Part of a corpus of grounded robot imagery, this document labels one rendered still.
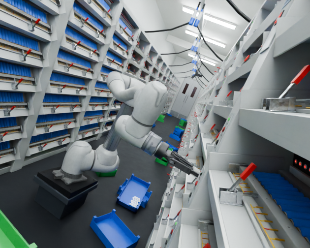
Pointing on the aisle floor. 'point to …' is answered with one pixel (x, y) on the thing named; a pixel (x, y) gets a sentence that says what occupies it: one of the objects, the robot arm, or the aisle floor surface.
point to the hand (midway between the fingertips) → (198, 174)
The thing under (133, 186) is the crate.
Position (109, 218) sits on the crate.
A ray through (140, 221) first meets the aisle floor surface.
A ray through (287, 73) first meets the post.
